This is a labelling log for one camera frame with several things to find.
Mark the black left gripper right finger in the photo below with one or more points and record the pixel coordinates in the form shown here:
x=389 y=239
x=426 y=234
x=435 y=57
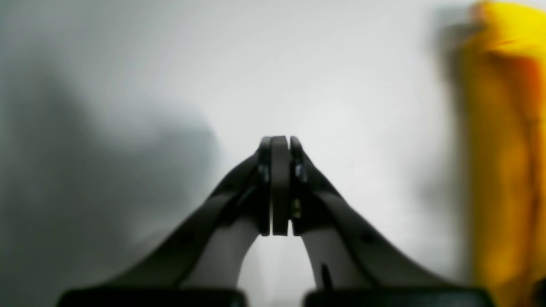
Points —
x=353 y=264

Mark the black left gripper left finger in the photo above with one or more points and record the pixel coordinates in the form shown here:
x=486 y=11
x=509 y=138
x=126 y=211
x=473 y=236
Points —
x=199 y=264

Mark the orange T-shirt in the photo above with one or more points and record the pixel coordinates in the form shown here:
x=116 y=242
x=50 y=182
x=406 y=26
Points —
x=503 y=78

